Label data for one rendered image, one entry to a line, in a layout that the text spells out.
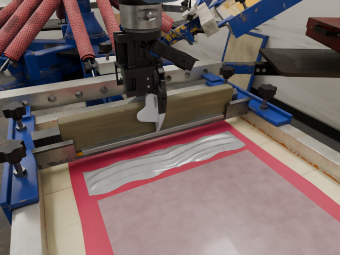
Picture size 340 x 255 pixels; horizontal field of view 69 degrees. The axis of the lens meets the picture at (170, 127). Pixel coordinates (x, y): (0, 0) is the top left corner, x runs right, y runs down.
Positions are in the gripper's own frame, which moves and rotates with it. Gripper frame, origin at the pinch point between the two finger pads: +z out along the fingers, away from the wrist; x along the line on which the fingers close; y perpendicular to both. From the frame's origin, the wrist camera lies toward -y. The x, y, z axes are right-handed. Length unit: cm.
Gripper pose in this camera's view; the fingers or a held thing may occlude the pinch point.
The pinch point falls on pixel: (155, 120)
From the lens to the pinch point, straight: 57.3
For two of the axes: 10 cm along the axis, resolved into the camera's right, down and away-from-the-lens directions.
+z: 0.0, 8.5, 5.2
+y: -9.0, 2.3, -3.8
